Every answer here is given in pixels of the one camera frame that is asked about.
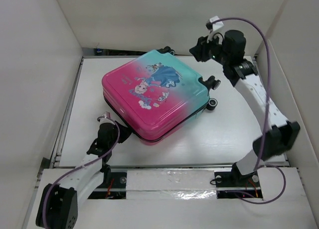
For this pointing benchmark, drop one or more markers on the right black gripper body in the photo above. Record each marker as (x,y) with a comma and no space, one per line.
(208,50)

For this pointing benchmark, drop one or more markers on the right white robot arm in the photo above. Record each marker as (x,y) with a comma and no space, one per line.
(278,133)

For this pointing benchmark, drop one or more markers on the aluminium front rail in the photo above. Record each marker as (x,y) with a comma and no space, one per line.
(281,164)

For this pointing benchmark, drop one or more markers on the pink and teal kids suitcase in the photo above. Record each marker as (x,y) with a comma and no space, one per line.
(156,93)

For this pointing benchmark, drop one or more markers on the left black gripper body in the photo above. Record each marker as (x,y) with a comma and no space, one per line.
(112,142)

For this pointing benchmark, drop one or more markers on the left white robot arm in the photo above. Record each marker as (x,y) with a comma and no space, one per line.
(60,200)

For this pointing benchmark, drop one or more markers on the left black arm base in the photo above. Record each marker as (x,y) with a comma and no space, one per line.
(113,188)

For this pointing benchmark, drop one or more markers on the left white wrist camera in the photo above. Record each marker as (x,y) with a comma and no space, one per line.
(103,116)

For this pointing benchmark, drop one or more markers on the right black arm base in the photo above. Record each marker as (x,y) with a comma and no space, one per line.
(227,187)

